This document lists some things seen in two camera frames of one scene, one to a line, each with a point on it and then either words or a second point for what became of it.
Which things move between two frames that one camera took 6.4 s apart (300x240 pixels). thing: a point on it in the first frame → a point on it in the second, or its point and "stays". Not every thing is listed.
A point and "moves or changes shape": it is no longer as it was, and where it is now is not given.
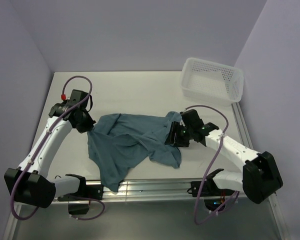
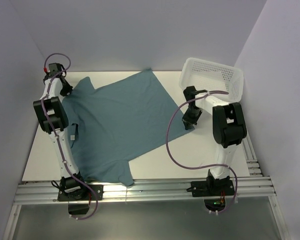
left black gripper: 88,126 → 68,89
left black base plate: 85,192 stays
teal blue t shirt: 117,142 moves or changes shape
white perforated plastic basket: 211,81 stays
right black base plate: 209,189 stays
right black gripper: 175,127 → 188,122
